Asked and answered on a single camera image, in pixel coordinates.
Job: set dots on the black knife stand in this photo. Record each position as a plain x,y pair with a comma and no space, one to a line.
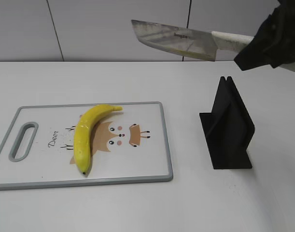
228,128

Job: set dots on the yellow plastic banana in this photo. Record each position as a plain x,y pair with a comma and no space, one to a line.
82,133

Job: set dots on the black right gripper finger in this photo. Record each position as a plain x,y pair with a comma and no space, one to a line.
273,44

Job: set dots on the kitchen knife white handle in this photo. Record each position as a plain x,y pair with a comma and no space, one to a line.
189,43

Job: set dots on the white grey cutting board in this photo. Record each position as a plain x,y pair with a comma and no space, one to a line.
130,146

